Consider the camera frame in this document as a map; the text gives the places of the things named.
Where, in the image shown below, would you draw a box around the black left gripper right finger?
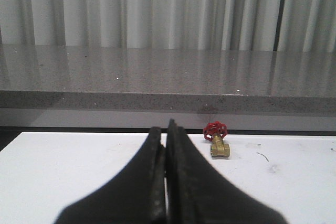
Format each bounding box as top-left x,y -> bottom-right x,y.
166,120 -> 286,223

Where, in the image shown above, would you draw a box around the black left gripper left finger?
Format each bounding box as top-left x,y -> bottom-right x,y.
56,127 -> 166,223

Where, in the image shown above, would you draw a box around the brass valve red handwheel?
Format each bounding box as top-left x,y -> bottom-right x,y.
203,121 -> 230,158

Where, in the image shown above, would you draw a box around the grey stone counter slab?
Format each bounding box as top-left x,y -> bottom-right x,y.
1,44 -> 335,116

